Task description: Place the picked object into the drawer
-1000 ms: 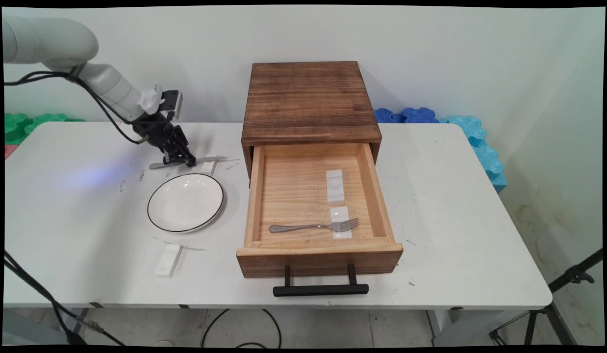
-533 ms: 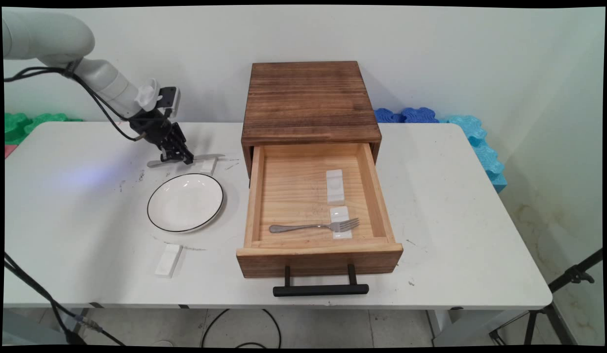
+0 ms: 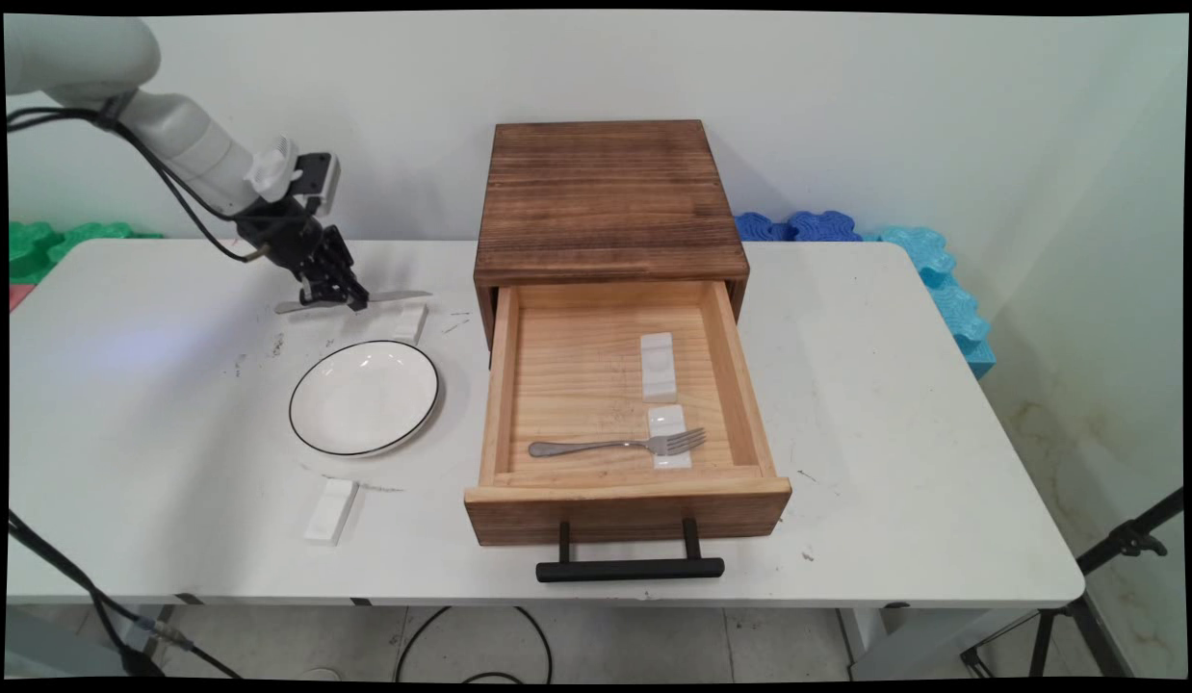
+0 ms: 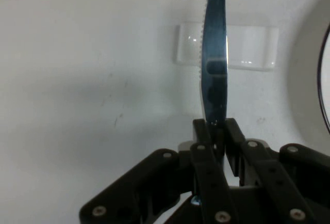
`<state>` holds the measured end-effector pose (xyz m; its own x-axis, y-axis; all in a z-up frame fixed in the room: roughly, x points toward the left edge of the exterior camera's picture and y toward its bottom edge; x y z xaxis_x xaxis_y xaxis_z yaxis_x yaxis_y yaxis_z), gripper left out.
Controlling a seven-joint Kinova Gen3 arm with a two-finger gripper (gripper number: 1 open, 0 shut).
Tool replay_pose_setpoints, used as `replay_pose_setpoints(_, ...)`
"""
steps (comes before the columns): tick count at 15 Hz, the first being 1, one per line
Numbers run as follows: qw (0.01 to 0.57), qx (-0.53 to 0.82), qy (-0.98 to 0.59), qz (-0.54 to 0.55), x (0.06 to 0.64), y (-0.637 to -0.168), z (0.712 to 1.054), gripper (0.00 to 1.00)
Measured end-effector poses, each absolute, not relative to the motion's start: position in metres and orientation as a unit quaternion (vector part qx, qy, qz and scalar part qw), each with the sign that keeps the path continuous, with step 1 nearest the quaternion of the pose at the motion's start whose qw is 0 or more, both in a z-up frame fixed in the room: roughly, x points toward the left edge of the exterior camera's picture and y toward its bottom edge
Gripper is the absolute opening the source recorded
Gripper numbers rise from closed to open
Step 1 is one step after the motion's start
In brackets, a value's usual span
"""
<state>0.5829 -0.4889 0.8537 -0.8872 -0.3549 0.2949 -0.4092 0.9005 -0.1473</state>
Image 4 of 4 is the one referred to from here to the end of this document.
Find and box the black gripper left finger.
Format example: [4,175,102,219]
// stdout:
[78,119,239,224]

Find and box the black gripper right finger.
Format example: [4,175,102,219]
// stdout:
[225,117,330,224]

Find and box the silver table knife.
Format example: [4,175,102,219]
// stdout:
[190,0,229,206]

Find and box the white bowl with black rim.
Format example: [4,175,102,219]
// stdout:
[288,0,330,145]

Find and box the white cutlery rest block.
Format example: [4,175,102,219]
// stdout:
[175,22,279,72]

